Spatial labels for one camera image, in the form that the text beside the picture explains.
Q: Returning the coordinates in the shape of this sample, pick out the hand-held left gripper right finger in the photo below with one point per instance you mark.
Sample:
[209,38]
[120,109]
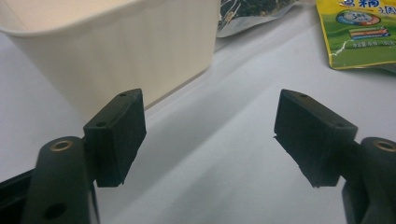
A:
[314,137]

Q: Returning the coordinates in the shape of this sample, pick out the clear bag of dried seaweed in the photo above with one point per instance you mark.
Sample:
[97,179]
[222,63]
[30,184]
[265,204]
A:
[249,15]

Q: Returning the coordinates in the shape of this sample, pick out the yellow green spouted pouch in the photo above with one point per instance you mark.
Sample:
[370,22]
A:
[358,43]

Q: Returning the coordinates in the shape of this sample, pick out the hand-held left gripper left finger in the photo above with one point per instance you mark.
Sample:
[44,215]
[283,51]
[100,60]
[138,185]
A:
[116,137]

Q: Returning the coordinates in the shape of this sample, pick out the white plastic bin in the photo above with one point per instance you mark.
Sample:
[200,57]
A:
[109,56]

